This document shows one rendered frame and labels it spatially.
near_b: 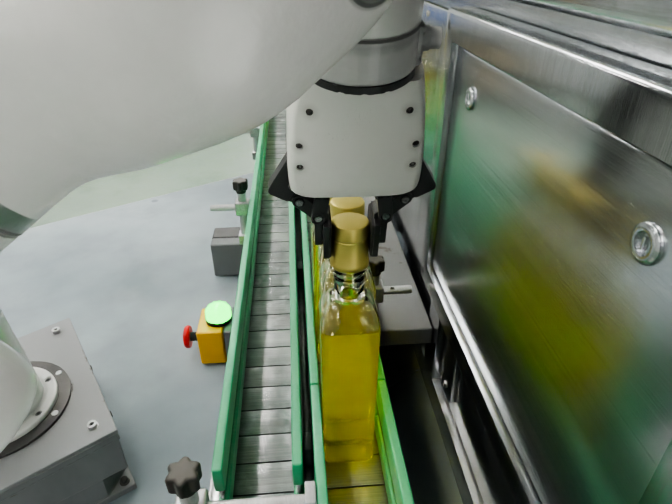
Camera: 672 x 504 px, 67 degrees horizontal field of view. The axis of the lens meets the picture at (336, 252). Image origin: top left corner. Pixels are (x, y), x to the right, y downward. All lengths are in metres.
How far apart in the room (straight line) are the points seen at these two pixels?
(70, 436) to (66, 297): 0.51
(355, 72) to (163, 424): 0.66
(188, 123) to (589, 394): 0.28
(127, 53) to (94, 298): 1.00
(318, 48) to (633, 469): 0.27
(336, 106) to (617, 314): 0.21
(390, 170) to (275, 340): 0.44
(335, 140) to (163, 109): 0.19
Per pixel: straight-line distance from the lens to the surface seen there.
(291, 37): 0.19
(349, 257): 0.44
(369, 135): 0.36
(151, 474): 0.80
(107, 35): 0.18
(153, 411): 0.88
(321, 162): 0.37
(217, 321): 0.88
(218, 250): 1.10
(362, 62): 0.32
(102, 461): 0.74
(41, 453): 0.73
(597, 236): 0.33
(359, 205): 0.49
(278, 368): 0.71
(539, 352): 0.41
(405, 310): 0.81
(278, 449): 0.63
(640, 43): 0.35
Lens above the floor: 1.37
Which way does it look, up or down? 31 degrees down
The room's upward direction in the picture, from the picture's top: straight up
